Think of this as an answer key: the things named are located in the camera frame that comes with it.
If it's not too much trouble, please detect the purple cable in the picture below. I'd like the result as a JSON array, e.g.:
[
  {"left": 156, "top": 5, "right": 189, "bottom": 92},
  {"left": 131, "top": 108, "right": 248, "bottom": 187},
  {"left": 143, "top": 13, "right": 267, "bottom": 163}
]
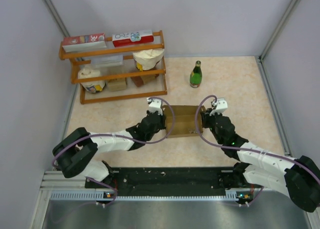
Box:
[
  {"left": 194, "top": 95, "right": 320, "bottom": 207},
  {"left": 51, "top": 96, "right": 176, "bottom": 207}
]

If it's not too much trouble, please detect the brown cardboard box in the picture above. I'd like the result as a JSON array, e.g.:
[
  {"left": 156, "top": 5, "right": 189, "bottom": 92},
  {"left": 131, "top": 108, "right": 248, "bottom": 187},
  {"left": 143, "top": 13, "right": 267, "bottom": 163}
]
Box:
[{"left": 162, "top": 105, "right": 199, "bottom": 138}]

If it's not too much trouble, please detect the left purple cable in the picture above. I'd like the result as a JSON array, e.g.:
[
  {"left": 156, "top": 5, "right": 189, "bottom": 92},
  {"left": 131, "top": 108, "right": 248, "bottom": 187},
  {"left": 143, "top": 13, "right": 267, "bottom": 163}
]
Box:
[{"left": 51, "top": 96, "right": 176, "bottom": 207}]

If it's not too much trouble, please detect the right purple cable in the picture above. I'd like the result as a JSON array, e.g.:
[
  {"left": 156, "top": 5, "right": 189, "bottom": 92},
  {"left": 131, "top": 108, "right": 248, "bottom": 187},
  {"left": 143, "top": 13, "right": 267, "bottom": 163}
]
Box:
[{"left": 194, "top": 95, "right": 320, "bottom": 207}]

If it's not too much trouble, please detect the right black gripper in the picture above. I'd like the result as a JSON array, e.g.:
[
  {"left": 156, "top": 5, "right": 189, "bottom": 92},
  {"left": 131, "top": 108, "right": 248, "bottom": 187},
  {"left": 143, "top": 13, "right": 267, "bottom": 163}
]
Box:
[{"left": 200, "top": 108, "right": 224, "bottom": 145}]

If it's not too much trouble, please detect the white bag upper shelf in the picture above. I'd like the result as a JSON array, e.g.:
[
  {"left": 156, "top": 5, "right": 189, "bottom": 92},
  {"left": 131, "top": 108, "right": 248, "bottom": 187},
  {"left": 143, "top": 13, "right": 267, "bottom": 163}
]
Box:
[{"left": 132, "top": 48, "right": 165, "bottom": 71}]

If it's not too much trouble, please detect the green glass bottle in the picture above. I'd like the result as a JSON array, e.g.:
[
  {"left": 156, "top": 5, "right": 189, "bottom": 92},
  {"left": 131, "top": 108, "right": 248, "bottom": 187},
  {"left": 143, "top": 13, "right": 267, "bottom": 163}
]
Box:
[{"left": 189, "top": 60, "right": 203, "bottom": 88}]

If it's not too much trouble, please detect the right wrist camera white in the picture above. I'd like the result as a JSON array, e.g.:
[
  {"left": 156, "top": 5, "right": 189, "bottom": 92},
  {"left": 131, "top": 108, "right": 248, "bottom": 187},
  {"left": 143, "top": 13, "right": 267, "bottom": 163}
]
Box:
[{"left": 210, "top": 97, "right": 228, "bottom": 115}]

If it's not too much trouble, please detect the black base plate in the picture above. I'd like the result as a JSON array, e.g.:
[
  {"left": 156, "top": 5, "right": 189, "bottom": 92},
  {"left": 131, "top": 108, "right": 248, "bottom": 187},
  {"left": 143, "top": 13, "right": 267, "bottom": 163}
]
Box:
[{"left": 84, "top": 166, "right": 265, "bottom": 197}]

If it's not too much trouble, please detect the clear plastic box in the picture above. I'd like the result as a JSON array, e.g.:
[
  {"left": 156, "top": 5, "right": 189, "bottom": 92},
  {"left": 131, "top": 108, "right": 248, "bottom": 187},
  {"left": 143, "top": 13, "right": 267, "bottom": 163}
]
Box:
[{"left": 90, "top": 55, "right": 124, "bottom": 69}]

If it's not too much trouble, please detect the red white carton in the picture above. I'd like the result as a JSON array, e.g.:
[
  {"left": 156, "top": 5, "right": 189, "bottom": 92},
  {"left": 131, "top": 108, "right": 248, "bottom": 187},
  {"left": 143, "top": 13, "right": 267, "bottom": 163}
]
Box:
[
  {"left": 112, "top": 29, "right": 154, "bottom": 48},
  {"left": 62, "top": 33, "right": 107, "bottom": 53}
]

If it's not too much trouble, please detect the white bag lower shelf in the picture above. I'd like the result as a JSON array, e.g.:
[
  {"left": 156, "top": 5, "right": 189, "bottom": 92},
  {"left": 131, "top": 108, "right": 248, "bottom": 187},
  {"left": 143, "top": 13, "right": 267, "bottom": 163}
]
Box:
[{"left": 77, "top": 65, "right": 107, "bottom": 95}]

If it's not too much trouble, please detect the red white carton right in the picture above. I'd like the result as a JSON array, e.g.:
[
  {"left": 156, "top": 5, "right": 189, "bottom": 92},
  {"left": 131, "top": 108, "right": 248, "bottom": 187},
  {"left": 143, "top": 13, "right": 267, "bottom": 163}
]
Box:
[{"left": 112, "top": 29, "right": 154, "bottom": 48}]

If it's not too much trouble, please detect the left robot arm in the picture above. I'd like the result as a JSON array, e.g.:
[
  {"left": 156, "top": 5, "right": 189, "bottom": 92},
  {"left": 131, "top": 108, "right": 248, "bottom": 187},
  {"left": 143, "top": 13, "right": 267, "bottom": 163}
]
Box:
[{"left": 52, "top": 109, "right": 165, "bottom": 188}]

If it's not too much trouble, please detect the orange wooden shelf rack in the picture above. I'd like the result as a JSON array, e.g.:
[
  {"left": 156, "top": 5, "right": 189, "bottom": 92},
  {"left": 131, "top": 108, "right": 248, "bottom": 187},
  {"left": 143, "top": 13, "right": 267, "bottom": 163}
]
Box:
[{"left": 59, "top": 30, "right": 168, "bottom": 105}]

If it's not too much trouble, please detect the tan block on shelf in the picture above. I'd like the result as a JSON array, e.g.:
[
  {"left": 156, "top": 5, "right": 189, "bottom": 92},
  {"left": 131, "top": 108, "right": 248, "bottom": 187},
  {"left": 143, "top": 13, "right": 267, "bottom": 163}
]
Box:
[{"left": 106, "top": 78, "right": 127, "bottom": 92}]

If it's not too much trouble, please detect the brown block on shelf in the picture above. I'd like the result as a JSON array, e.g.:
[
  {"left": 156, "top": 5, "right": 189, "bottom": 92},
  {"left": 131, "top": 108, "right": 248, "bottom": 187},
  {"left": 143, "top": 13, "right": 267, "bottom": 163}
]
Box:
[{"left": 130, "top": 74, "right": 159, "bottom": 88}]

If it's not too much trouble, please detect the white bag shelf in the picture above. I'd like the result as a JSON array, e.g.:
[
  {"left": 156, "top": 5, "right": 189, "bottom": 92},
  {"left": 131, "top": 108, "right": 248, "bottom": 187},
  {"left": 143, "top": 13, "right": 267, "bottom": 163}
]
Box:
[
  {"left": 77, "top": 65, "right": 107, "bottom": 95},
  {"left": 132, "top": 48, "right": 165, "bottom": 71}
]

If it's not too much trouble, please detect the grey slotted cable duct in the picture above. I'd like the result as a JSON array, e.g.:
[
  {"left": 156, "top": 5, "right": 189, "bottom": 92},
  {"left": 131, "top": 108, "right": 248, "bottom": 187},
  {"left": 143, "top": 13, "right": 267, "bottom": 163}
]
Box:
[{"left": 50, "top": 190, "right": 252, "bottom": 202}]

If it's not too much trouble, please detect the red white carton left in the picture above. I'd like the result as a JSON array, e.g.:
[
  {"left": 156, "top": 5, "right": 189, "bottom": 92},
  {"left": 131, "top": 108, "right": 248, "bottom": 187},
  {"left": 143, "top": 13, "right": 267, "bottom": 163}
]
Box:
[{"left": 62, "top": 33, "right": 107, "bottom": 53}]

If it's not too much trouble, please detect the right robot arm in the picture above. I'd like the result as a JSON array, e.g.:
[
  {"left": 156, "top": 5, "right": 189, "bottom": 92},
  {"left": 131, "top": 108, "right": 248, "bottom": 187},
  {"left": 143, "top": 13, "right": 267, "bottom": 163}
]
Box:
[{"left": 200, "top": 109, "right": 320, "bottom": 213}]

